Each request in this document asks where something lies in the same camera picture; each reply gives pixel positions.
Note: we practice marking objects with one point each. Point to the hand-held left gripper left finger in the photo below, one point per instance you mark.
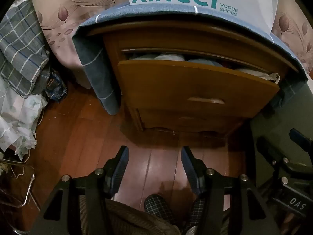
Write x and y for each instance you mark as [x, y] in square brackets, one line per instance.
[121, 166]

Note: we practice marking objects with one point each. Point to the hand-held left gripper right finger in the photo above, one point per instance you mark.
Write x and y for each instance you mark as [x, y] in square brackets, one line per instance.
[192, 169]

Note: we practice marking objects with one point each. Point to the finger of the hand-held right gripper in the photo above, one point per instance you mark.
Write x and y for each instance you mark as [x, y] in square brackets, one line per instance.
[273, 156]
[302, 140]

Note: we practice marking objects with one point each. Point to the white shoe box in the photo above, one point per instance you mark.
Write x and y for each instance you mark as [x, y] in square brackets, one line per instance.
[254, 2]

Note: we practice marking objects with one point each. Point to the cream underwear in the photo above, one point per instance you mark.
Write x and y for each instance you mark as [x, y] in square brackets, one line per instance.
[259, 74]

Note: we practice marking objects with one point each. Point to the dark green mat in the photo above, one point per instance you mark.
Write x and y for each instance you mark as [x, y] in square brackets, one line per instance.
[281, 117]

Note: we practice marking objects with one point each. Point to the plaid right slipper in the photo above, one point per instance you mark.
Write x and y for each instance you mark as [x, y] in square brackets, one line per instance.
[196, 210]

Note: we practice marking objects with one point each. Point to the plaid slipper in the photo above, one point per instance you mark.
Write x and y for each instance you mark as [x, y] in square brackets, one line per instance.
[156, 205]
[196, 210]

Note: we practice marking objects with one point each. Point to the plaid left slipper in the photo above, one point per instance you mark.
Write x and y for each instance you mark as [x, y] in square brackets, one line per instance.
[156, 205]

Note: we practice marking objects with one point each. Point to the dark blue packet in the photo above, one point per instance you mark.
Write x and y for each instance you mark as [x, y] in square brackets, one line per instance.
[56, 88]

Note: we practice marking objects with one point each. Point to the blue checked cloth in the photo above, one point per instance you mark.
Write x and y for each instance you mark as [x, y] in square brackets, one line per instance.
[97, 61]

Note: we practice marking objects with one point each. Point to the white crumpled fabric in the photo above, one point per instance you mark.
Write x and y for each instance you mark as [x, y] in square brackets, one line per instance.
[17, 117]

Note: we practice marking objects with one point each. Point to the wooden nightstand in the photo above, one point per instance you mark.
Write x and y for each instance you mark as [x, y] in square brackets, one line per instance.
[171, 33]

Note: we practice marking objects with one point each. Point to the grey plaid cloth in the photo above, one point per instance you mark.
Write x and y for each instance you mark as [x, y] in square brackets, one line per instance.
[19, 49]

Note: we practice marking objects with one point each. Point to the leaf print curtain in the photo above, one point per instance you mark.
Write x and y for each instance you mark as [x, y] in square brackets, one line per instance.
[73, 17]

